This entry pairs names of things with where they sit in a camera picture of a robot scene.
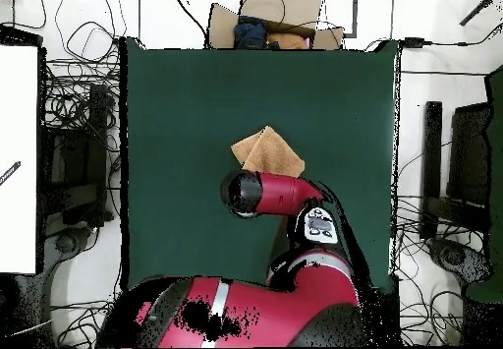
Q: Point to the tan terry towel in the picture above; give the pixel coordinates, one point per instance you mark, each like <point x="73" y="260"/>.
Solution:
<point x="271" y="152"/>

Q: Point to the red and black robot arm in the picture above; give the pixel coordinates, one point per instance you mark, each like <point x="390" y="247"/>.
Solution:
<point x="275" y="195"/>

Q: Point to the orange cloth item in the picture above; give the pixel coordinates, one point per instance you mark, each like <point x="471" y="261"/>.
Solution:
<point x="287" y="41"/>

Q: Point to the dark green table cloth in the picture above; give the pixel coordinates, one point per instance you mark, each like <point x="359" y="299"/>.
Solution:
<point x="177" y="89"/>

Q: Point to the dark blue garment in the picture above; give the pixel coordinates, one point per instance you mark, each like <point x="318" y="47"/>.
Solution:
<point x="249" y="34"/>

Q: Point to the brown cardboard box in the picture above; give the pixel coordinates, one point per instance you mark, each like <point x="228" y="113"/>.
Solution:
<point x="298" y="7"/>

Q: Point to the black upright bar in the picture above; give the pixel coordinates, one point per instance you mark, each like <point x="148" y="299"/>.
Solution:
<point x="432" y="148"/>

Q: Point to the black power adapter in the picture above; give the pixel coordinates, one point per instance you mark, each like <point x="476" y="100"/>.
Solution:
<point x="413" y="42"/>

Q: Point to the white board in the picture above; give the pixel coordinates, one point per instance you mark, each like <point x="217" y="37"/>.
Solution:
<point x="17" y="128"/>

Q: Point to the green cloth drape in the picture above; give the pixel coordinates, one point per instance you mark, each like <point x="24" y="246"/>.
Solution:
<point x="496" y="168"/>

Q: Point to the dark slim rod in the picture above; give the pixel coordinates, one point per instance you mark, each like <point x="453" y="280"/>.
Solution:
<point x="479" y="7"/>

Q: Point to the black stand frame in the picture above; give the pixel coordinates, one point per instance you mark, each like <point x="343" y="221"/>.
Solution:
<point x="96" y="148"/>

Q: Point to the grey angled frame bar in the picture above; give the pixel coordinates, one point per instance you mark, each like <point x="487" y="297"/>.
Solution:
<point x="355" y="11"/>

